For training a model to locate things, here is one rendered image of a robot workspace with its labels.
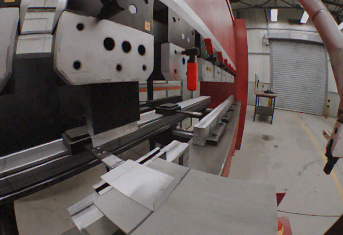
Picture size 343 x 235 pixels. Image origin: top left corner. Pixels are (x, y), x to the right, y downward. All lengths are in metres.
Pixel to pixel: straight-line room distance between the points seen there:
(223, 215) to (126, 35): 0.28
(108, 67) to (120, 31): 0.05
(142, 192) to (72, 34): 0.24
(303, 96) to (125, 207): 7.92
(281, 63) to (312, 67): 1.86
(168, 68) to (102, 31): 0.15
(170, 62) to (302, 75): 7.78
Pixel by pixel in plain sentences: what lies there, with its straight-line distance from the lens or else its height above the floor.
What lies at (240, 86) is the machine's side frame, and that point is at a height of 1.13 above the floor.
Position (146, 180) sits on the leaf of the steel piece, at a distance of 0.26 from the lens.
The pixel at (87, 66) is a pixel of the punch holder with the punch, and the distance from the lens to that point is 0.15.
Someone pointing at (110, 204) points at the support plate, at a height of 1.00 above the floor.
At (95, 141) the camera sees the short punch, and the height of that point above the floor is 1.09.
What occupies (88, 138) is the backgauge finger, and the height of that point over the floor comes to 1.02.
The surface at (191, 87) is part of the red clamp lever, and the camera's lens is 0.30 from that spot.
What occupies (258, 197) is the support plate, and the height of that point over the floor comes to 1.00.
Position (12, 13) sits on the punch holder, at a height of 1.25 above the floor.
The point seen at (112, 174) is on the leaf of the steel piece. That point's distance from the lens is 0.28.
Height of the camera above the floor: 1.17
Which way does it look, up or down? 11 degrees down
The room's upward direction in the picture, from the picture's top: straight up
